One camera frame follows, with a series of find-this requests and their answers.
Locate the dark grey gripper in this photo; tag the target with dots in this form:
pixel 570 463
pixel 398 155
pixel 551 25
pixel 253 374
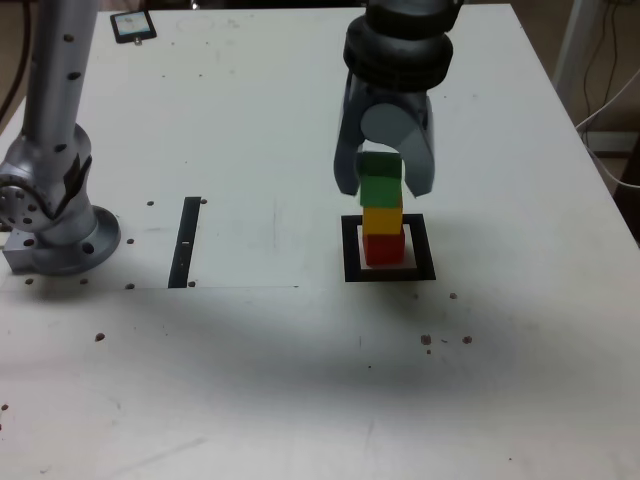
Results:
pixel 400 97

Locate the green cube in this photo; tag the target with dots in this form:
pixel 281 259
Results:
pixel 381 187

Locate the yellow cube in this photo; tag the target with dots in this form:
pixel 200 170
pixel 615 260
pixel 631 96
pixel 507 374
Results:
pixel 382 221

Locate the red cube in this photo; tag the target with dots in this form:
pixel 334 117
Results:
pixel 384 250

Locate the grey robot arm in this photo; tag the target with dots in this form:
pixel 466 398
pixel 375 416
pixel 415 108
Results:
pixel 55 100

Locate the black tape square outline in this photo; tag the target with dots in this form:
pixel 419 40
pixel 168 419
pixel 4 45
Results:
pixel 390 276

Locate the black tape strip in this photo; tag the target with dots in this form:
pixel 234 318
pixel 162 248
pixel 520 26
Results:
pixel 184 240

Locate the black smartphone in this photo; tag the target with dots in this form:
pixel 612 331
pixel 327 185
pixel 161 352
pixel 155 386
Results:
pixel 132 26

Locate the white metal post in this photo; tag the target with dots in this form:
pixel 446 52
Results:
pixel 575 50

